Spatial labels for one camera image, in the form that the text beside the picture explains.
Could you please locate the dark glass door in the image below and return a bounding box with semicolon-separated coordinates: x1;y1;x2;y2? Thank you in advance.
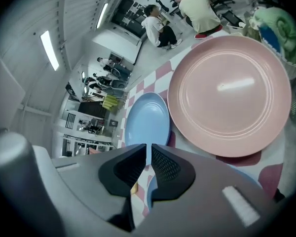
111;0;148;38

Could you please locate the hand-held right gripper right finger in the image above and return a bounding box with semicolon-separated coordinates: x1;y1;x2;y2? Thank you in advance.
135;144;278;237

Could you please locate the black office chair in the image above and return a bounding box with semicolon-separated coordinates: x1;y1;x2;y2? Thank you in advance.
209;0;235;9

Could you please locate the dark staircase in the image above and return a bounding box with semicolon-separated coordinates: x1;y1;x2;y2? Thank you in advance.
77;100;107;119

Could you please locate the blue cloth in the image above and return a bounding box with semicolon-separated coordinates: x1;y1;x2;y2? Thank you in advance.
258;25;281;53

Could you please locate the green towel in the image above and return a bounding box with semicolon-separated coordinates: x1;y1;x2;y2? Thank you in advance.
249;6;296;64

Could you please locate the black tablet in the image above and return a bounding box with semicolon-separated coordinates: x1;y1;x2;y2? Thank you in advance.
223;10;240;26

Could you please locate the pink plate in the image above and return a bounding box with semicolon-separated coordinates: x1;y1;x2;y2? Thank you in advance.
167;35;292;158

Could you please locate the pink white checkered tablecloth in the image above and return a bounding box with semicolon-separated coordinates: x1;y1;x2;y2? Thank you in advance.
118;42;286;218

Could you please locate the fluorescent ceiling light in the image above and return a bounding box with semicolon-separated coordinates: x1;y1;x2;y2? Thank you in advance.
96;3;109;29
40;30;60;71

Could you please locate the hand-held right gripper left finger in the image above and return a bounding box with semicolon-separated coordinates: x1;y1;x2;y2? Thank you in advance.
51;144;147;233

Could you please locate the blue plate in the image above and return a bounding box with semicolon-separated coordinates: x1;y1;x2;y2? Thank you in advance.
124;92;171;167

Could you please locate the small white box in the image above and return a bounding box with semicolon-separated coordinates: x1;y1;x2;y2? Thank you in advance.
225;21;247;31

